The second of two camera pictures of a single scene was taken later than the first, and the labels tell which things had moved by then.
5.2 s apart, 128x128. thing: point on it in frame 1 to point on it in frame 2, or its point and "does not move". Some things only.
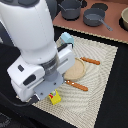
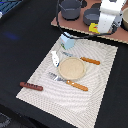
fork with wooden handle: x=84 y=88 does not move
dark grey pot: x=70 y=9 does not move
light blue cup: x=66 y=38 does not move
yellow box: x=54 y=97 to x=94 y=28
